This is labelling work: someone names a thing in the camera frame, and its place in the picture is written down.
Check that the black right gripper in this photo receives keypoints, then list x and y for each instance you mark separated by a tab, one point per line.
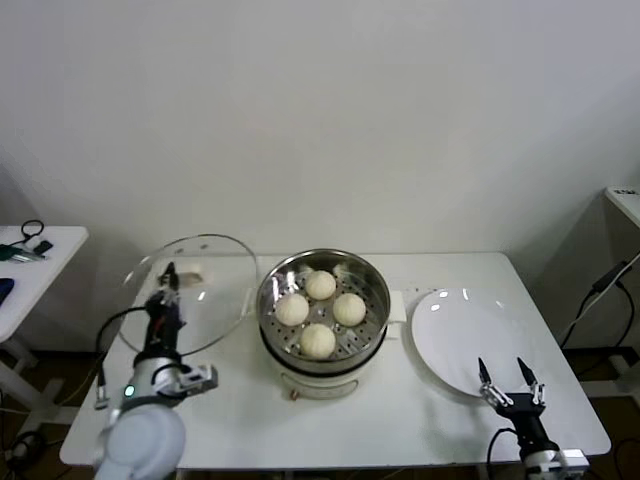
525	420

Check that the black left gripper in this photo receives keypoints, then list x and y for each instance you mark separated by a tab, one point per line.
162	330

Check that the round glass pot lid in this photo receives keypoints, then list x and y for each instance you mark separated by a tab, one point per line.
225	300

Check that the white steamed baozi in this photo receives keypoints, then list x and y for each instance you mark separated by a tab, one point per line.
320	285
292	309
349	309
316	341

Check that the perforated steel steamer basket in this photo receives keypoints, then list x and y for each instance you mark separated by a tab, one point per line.
375	300

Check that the large white plate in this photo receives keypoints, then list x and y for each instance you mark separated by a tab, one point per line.
460	340

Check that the white side table with tools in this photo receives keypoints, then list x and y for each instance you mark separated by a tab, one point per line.
55	270

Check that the small black object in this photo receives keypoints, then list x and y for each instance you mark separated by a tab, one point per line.
44	246

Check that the white electric cooker base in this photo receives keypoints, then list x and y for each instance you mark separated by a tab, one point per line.
320	385

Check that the dark blue object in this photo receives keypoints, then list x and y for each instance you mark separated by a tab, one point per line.
5	290

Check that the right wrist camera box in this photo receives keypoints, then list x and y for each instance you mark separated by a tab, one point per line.
572	457

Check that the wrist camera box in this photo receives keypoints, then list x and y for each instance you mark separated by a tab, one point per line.
572	457
197	381

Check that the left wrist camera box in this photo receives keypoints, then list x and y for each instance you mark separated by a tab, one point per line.
197	381

